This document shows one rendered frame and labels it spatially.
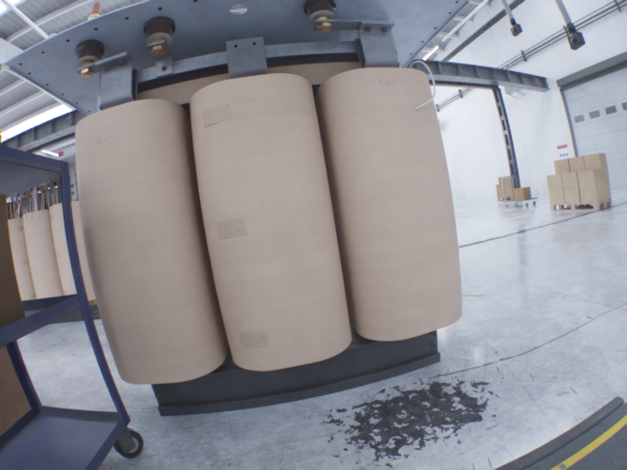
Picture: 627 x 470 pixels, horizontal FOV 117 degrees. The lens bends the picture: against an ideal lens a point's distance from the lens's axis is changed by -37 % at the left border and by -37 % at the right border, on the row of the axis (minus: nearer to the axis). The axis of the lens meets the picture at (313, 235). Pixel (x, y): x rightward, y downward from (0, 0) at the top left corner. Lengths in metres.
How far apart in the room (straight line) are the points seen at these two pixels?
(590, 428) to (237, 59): 1.17
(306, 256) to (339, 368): 0.47
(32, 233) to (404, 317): 3.25
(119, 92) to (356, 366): 1.24
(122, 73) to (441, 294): 1.27
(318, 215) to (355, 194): 0.14
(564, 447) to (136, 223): 1.03
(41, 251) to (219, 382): 2.60
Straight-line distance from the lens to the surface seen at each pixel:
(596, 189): 6.47
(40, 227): 3.40
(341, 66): 1.15
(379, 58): 1.09
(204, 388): 1.17
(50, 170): 0.89
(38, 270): 3.42
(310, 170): 0.89
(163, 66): 1.10
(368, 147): 0.93
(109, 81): 1.13
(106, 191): 0.98
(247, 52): 1.03
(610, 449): 0.48
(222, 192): 0.86
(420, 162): 0.98
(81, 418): 1.18
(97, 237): 0.99
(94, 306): 3.27
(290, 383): 1.14
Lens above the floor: 0.65
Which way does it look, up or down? 4 degrees down
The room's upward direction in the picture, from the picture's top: 9 degrees counter-clockwise
